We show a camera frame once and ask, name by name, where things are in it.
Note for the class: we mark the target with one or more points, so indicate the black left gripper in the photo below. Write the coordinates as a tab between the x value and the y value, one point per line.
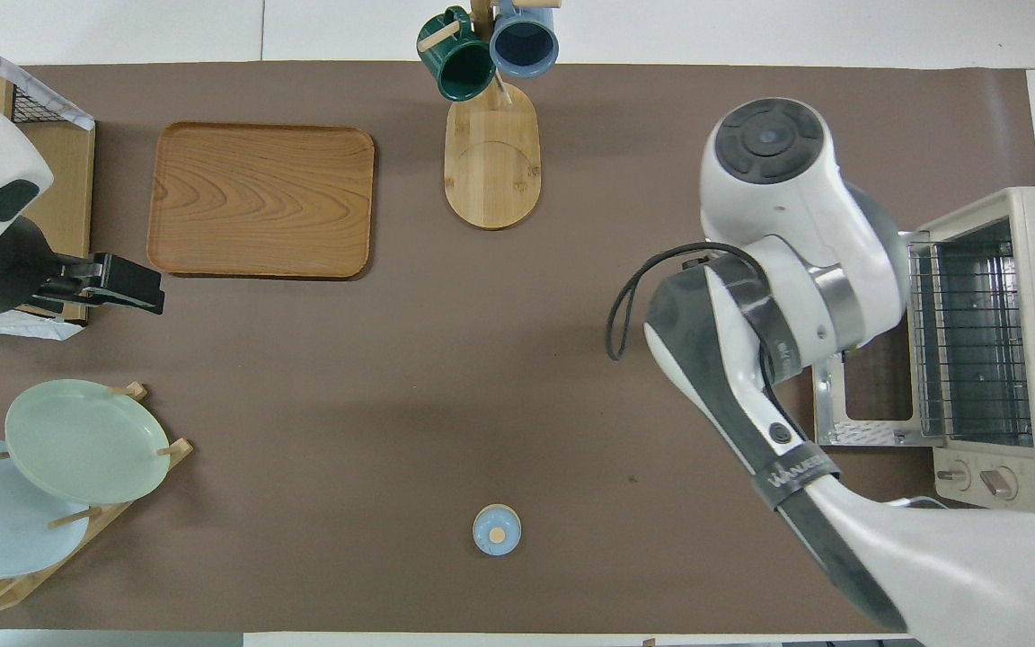
5	279

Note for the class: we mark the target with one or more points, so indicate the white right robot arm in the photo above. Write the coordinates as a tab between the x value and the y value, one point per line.
769	180

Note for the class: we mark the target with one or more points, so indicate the wooden stepped shelf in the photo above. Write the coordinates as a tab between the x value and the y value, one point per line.
68	180

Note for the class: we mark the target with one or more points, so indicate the wooden serving tray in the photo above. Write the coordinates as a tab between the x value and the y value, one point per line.
257	198

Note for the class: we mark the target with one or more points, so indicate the pale green plate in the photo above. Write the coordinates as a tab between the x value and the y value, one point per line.
86	440

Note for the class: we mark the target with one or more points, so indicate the wooden plate rack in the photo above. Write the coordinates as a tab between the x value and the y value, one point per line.
178	451

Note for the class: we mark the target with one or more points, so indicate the brown table mat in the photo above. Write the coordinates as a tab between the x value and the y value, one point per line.
392	404

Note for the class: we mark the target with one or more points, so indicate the wooden mug tree stand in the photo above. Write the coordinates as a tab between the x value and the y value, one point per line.
490	171

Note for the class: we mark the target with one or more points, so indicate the dark green mug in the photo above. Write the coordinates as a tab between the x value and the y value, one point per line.
468	67

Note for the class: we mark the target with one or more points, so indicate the blue mug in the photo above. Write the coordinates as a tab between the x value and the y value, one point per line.
524	45

